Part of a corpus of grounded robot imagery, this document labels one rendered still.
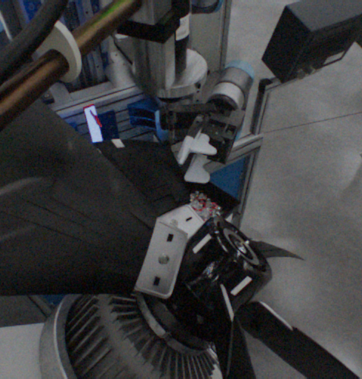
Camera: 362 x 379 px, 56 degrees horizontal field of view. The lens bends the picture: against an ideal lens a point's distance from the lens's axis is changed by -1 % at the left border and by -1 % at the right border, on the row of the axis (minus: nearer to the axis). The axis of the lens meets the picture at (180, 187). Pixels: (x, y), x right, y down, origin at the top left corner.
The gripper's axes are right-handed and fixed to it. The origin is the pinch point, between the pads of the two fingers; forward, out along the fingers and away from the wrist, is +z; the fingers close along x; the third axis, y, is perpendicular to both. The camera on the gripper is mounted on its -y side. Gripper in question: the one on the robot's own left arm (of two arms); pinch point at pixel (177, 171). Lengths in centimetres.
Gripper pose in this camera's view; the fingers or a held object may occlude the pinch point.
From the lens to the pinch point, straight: 61.7
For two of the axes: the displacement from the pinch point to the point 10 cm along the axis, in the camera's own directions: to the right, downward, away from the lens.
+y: 9.3, 3.5, -1.5
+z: -3.7, 7.2, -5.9
